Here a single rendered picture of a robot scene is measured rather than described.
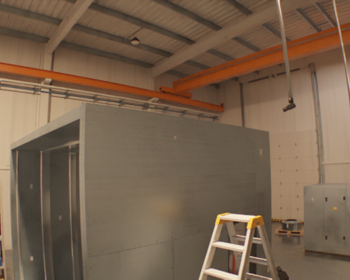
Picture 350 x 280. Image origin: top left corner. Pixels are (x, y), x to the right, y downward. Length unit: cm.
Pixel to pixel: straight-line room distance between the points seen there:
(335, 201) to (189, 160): 660
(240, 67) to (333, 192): 594
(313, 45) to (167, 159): 829
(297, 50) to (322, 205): 524
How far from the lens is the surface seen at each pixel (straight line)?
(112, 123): 212
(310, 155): 1349
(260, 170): 360
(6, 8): 1008
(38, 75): 1065
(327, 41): 994
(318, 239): 908
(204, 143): 275
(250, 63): 1108
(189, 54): 1168
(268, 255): 248
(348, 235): 878
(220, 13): 1028
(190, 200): 260
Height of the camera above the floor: 270
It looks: 5 degrees up
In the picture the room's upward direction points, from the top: 1 degrees counter-clockwise
